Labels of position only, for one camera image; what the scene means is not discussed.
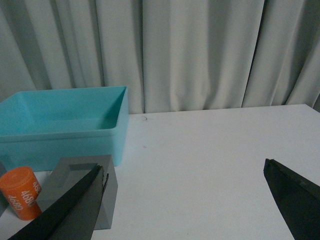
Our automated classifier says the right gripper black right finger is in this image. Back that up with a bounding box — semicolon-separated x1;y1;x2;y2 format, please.
263;158;320;240

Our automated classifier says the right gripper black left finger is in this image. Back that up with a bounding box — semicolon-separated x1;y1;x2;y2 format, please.
10;165;104;240

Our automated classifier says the gray cube with square recess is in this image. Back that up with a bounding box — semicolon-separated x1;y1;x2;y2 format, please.
36;155;118;230

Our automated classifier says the gray cube with round hole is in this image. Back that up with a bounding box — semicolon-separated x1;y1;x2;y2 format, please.
0;162;9;217

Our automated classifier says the light blue plastic box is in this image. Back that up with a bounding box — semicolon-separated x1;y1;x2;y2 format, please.
0;86;129;171

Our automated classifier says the orange cylinder part 4680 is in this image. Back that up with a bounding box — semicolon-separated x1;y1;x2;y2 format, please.
0;166;42;221

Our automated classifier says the white pleated curtain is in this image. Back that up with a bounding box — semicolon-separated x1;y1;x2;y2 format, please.
0;0;320;114

